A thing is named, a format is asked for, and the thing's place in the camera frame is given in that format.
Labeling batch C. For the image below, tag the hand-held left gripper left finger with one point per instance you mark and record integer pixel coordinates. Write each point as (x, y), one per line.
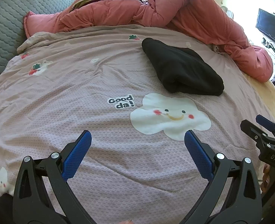
(76, 157)

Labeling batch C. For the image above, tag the pink comforter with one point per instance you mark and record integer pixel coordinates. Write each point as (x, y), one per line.
(174, 11)

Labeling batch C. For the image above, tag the person's left hand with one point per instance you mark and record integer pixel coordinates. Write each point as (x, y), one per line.
(127, 222)

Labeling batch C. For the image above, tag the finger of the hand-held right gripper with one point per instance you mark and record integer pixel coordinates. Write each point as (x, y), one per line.
(251, 129)
(265, 121)

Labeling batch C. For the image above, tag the grey quilted headboard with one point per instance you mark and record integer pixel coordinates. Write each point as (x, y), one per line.
(9, 28)

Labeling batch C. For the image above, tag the black t-shirt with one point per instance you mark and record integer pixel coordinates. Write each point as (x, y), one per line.
(184, 72)

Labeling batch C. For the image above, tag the black flat screen television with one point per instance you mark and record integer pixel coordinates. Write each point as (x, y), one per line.
(271, 26)

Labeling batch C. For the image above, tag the printed light pink blanket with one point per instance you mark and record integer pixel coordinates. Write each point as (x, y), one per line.
(69, 98)

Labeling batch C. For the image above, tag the beige bed sheet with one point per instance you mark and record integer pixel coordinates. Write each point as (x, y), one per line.
(265, 93)

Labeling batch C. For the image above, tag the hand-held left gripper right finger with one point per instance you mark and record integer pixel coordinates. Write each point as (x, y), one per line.
(198, 155)

